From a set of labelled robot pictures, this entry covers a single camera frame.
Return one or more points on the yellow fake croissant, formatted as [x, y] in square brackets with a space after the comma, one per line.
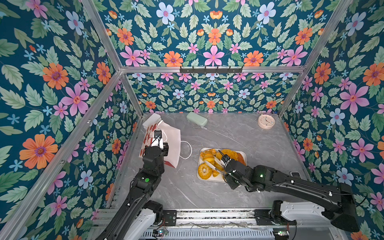
[208, 157]

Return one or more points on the red white paper bag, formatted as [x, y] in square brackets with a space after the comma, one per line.
[172, 136]

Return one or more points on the yellow flaky fake pastry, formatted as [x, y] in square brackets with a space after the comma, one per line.
[212, 151]

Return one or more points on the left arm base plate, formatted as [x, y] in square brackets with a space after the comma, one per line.
[170, 217]

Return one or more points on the orange triangular fake bread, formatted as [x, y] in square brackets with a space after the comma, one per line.
[241, 159]

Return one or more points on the black hook rail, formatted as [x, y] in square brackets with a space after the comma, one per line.
[211, 70]

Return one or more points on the white plastic tray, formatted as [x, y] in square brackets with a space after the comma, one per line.
[216, 177]

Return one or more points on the pink round alarm clock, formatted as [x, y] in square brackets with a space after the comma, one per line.
[266, 122]

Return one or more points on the steel tongs white tips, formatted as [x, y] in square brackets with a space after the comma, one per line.
[217, 167]

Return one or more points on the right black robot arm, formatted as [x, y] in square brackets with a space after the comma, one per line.
[338, 201]

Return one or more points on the white slotted cable duct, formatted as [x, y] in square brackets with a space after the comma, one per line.
[209, 234]

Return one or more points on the mint green glasses case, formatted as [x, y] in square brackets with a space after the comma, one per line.
[197, 119]

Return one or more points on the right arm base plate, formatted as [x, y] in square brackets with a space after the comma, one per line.
[272, 217]

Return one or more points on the aluminium front rail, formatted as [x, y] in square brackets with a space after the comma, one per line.
[226, 217]

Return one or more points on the round striped fake bun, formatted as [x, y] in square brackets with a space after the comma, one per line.
[204, 171]

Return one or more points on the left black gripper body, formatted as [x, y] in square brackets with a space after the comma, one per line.
[165, 148]

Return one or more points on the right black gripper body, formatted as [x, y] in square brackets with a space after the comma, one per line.
[232, 183]

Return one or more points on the white flat box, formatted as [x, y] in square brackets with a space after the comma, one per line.
[153, 118]

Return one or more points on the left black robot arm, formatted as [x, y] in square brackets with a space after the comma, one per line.
[138, 212]

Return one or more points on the large orange fake donut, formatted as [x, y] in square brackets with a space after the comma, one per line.
[230, 153]

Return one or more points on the white remote control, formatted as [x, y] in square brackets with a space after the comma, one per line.
[295, 174]

